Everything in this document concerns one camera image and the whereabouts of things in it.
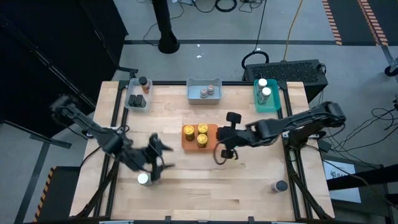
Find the teal plastic bin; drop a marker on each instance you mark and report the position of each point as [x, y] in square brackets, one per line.
[267, 107]

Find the white printed sign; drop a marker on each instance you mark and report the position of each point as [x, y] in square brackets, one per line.
[339, 169]

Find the clear plastic bin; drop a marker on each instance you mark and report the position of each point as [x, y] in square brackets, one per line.
[136, 88]

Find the black table frame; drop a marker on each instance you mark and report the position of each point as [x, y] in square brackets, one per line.
[236, 83]

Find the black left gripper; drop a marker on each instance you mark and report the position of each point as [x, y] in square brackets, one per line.
[136, 157]

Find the small glass saffron jar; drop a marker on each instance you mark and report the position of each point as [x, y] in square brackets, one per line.
[211, 89]
[203, 93]

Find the black power adapter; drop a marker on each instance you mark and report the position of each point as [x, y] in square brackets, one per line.
[325, 146]

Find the orange translucent plastic bin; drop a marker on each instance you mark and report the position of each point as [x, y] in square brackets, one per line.
[186, 146]

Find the black stand beam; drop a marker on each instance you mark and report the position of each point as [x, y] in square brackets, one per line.
[373, 177]

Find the yellow lid dark spice jar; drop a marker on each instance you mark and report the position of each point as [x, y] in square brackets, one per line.
[202, 139]
[202, 127]
[189, 130]

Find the white lid sesame seasoning jar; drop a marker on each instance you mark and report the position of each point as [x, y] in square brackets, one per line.
[143, 179]
[262, 82]
[265, 91]

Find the black curtain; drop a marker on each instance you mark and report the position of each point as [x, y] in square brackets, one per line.
[46, 46]

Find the stand leg with caster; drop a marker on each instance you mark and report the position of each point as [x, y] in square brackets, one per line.
[391, 71]

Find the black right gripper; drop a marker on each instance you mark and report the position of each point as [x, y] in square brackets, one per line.
[231, 137]

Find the purple label spice bottle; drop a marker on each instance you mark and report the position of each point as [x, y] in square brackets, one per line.
[281, 186]

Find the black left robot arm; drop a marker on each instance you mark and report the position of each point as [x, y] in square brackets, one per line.
[93, 129]

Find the black mat orange hazard stripes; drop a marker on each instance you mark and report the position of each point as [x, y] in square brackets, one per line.
[348, 21]

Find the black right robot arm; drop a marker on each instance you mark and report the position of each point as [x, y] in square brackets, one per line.
[295, 119]

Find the black pole stand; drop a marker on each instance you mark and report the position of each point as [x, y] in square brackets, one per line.
[168, 43]

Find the orange spice bottle black lid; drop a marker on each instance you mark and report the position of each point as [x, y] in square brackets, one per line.
[145, 88]

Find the black equipment case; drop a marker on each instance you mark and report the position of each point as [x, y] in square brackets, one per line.
[286, 73]

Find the black ramp hazard striped edge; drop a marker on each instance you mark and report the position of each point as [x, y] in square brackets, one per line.
[62, 193]

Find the black curtain base bar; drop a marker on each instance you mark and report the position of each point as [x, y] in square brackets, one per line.
[46, 141]

